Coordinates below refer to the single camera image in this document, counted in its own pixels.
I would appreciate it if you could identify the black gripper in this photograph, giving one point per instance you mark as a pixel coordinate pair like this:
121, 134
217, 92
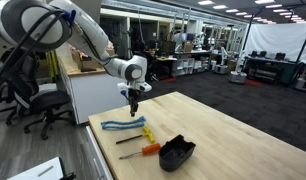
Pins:
133, 96

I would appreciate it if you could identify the blue marker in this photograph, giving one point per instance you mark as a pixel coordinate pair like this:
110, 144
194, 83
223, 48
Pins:
126, 121
123, 127

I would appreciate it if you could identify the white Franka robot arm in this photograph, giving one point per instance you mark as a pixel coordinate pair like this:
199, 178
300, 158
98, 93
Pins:
86, 33

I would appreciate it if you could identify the grey mobile robot base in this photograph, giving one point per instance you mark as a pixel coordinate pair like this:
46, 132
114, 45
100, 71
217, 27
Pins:
221, 69
238, 77
304, 84

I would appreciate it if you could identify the black plastic bowl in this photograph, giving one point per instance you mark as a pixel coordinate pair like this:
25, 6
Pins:
174, 156

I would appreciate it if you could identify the white cabinet wooden top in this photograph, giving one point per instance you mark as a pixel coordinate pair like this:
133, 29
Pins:
93, 96

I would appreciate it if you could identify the white workbench drawer cabinet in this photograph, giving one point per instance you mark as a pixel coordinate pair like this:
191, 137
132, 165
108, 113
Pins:
98, 160

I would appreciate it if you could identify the white shelf unit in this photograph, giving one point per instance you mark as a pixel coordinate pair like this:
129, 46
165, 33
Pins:
183, 66

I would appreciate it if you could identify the small open cardboard box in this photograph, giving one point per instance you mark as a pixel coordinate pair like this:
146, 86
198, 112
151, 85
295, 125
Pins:
86, 61

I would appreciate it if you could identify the black computer monitor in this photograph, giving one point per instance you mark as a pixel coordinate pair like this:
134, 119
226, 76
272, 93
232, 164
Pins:
168, 47

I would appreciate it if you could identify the black office chair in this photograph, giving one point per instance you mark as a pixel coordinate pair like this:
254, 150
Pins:
46, 100

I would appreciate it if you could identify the ceiling light panel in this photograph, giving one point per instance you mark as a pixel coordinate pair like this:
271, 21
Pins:
220, 6
232, 10
264, 1
205, 2
273, 6

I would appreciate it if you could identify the black desk with equipment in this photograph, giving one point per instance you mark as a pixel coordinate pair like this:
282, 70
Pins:
269, 68

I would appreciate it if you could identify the white backdrop screen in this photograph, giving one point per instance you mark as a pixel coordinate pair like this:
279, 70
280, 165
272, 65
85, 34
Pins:
276, 40

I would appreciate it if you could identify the white wrist camera blue end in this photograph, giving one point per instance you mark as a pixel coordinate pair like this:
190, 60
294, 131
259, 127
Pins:
123, 88

